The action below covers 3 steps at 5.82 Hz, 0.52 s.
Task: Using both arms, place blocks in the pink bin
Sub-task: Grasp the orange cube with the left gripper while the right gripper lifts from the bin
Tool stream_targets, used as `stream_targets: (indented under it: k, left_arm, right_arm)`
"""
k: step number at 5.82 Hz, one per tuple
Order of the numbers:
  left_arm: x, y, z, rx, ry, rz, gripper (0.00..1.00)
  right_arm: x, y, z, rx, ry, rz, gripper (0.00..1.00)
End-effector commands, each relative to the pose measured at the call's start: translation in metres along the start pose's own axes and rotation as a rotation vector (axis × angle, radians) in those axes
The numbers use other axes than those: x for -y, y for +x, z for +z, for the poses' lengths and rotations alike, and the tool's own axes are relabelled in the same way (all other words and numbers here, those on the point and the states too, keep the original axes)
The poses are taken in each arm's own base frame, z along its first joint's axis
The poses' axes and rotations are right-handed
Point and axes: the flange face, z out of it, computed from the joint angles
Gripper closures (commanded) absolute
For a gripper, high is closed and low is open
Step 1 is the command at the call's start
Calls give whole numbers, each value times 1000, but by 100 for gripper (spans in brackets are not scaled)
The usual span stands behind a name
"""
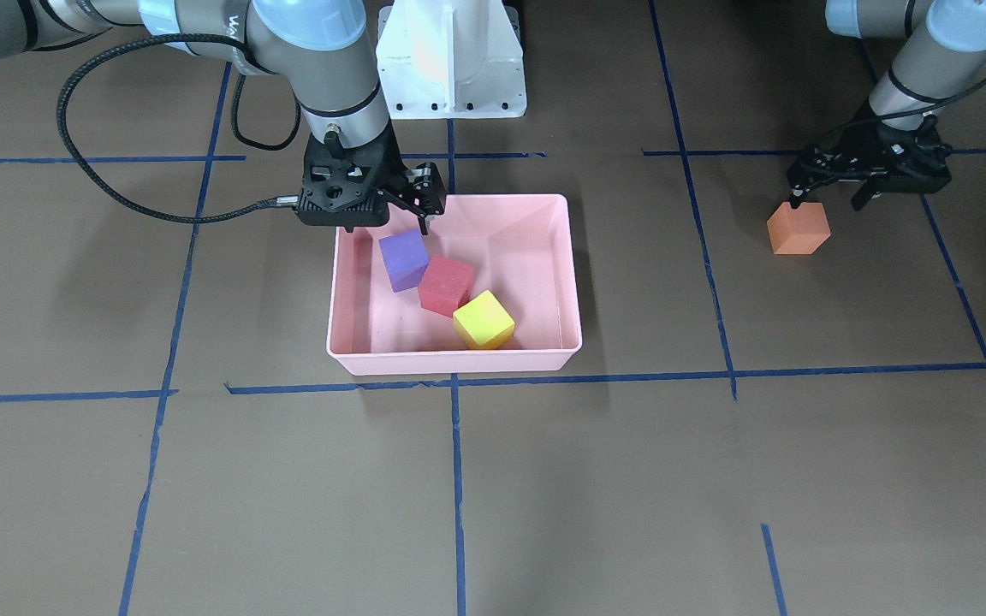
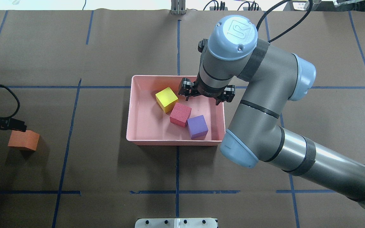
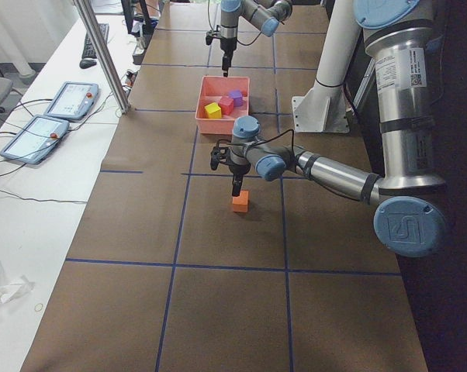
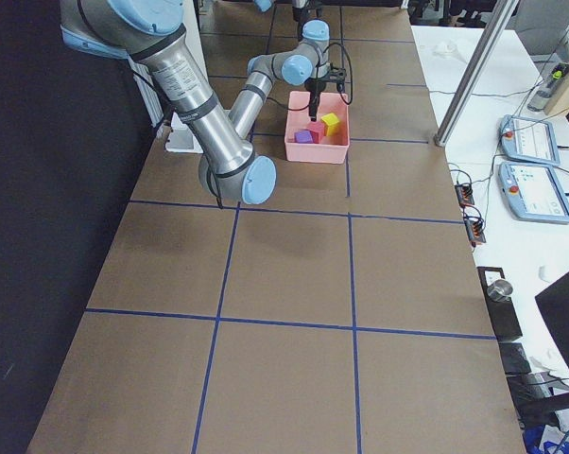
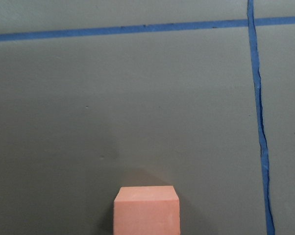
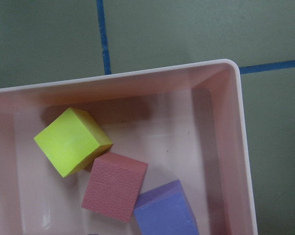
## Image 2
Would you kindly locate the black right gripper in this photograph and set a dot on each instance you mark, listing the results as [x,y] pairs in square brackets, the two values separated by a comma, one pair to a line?
[187,88]

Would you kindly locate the red foam block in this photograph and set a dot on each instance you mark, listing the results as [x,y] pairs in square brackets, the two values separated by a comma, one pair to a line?
[180,114]

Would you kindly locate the purple foam block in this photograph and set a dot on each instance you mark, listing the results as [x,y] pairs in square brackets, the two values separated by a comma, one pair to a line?
[197,127]

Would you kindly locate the yellow foam block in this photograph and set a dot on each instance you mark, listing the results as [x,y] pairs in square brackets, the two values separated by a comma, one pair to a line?
[166,99]

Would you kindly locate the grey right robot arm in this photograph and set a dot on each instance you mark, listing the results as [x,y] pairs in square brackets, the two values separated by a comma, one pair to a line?
[274,76]

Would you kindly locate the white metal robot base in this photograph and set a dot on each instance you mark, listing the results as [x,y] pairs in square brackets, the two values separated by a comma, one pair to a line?
[177,223]

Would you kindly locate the orange foam block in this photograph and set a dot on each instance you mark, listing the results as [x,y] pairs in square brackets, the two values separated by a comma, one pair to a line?
[27,141]

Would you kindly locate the grey metal post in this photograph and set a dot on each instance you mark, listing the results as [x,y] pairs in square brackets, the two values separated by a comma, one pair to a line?
[178,7]

